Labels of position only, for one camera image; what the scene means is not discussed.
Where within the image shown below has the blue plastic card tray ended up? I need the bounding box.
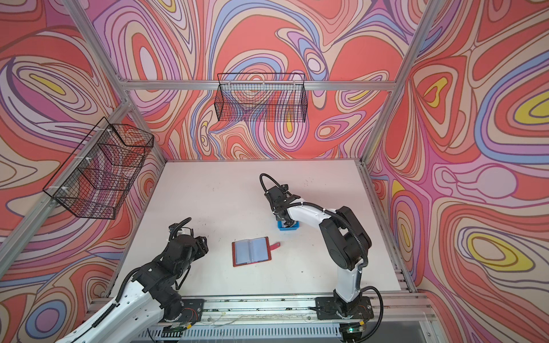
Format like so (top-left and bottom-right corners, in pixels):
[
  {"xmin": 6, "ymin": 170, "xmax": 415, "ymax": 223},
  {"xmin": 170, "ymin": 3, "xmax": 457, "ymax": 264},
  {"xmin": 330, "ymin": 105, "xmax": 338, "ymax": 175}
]
[{"xmin": 277, "ymin": 221, "xmax": 300, "ymax": 232}]

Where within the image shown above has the red leather card holder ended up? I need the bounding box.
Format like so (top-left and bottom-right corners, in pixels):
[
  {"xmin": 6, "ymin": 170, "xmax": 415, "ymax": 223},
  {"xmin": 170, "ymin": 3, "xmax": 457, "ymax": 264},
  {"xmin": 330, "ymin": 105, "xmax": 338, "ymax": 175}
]
[{"xmin": 232, "ymin": 237, "xmax": 281, "ymax": 267}]

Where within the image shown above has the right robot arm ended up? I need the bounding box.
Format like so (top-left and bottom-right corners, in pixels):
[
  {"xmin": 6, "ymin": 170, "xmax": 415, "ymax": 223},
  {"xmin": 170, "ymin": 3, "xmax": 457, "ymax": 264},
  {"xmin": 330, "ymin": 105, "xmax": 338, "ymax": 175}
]
[{"xmin": 259, "ymin": 173, "xmax": 377, "ymax": 322}]

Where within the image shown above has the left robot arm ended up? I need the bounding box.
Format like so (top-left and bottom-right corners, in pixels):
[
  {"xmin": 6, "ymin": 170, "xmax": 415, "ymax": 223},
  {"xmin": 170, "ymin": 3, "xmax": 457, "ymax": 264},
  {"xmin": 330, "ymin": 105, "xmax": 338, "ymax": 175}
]
[{"xmin": 58, "ymin": 217, "xmax": 209, "ymax": 342}]

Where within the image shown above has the black wire basket back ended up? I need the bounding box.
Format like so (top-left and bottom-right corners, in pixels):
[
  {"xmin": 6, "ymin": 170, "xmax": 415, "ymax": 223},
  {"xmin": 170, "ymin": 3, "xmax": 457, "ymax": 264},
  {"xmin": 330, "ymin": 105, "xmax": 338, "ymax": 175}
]
[{"xmin": 214, "ymin": 71, "xmax": 308, "ymax": 123}]

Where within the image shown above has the black wire basket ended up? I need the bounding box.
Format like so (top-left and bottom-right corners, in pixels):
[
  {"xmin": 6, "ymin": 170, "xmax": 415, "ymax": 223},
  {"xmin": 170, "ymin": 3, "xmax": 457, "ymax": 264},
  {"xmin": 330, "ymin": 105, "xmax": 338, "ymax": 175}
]
[
  {"xmin": 42, "ymin": 117, "xmax": 154, "ymax": 220},
  {"xmin": 214, "ymin": 71, "xmax": 308, "ymax": 123}
]

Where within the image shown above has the black wire basket left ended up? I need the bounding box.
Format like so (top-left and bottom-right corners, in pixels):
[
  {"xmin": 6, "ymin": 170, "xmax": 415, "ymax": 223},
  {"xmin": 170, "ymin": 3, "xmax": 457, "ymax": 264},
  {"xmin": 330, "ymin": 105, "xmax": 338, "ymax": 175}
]
[{"xmin": 42, "ymin": 117, "xmax": 154, "ymax": 220}]

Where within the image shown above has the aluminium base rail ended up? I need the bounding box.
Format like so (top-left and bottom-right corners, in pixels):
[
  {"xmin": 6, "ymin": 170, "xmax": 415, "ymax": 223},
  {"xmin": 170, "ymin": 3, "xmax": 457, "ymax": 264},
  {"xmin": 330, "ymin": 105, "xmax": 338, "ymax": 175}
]
[{"xmin": 85, "ymin": 293, "xmax": 434, "ymax": 343}]

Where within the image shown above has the aluminium cage frame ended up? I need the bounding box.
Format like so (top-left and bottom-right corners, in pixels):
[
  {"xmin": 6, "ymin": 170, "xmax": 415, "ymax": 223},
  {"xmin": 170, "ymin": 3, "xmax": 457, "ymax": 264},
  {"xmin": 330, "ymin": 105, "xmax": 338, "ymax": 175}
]
[{"xmin": 1, "ymin": 1, "xmax": 446, "ymax": 276}]

